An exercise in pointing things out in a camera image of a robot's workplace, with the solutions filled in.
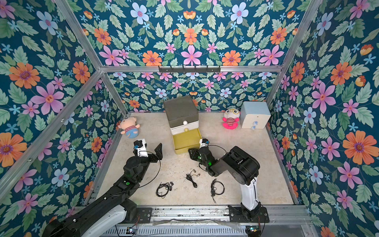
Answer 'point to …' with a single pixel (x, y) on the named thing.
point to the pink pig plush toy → (129, 124)
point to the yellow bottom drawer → (184, 141)
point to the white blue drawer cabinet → (254, 115)
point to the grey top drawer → (180, 109)
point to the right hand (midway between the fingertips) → (189, 150)
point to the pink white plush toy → (231, 117)
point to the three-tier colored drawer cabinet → (182, 114)
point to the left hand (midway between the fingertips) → (155, 143)
